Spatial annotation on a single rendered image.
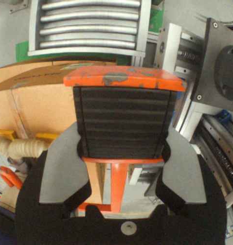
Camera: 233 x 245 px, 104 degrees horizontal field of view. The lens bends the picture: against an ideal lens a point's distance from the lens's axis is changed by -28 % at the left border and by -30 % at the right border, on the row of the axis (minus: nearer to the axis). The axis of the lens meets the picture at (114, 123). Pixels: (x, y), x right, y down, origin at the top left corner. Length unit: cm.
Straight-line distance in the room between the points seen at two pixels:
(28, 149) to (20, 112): 11
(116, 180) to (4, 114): 35
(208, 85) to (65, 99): 34
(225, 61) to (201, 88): 9
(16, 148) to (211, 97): 48
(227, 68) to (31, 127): 50
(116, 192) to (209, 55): 34
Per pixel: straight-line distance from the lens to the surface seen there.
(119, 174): 17
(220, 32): 37
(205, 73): 34
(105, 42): 76
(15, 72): 108
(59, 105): 29
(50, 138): 33
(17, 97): 34
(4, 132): 44
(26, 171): 39
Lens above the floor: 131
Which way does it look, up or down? 57 degrees down
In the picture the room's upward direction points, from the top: 176 degrees counter-clockwise
